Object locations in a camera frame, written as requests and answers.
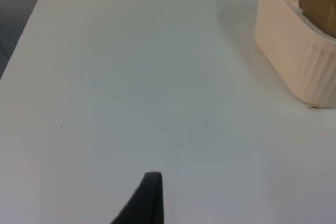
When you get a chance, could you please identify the cream box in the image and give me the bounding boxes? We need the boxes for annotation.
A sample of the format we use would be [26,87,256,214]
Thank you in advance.
[253,0,336,109]

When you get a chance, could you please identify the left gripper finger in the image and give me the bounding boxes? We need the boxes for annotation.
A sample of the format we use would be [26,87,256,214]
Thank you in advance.
[109,171,166,224]

